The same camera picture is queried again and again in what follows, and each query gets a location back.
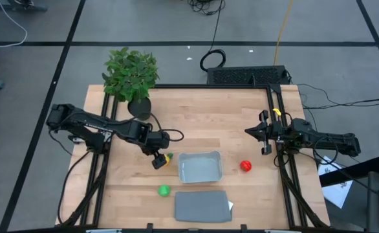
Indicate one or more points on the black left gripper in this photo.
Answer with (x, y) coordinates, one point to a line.
(158, 139)

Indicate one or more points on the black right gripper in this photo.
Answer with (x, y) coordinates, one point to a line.
(276, 131)

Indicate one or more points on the yellow toy bell pepper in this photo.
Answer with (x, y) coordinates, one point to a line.
(168, 159)

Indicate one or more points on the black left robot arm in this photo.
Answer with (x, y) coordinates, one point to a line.
(79, 119)

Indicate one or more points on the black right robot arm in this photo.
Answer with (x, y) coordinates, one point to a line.
(338, 142)

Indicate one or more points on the grey plastic tupperware container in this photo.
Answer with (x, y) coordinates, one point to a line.
(200, 168)

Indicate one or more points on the grey tupperware lid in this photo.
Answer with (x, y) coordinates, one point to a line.
(202, 207)

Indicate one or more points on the yellow tag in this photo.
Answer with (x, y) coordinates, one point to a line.
(277, 112)

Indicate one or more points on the black plant pot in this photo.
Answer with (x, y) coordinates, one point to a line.
(140, 109)

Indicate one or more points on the black keyboard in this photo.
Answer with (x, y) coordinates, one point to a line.
(247, 76)

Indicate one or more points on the black table clamp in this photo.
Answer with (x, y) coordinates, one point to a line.
(149, 226)
(244, 227)

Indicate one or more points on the small white label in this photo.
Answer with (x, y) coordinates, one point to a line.
(230, 205)

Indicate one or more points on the green leafy plant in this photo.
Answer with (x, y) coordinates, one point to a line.
(129, 74)

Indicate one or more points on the white printed paper sheet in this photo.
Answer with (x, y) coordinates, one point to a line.
(336, 191)

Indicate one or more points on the black beam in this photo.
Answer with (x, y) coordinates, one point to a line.
(354, 170)

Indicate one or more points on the grey stand base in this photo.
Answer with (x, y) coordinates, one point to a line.
(15, 6)

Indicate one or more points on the black aluminium table frame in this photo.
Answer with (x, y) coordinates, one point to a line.
(209, 86)

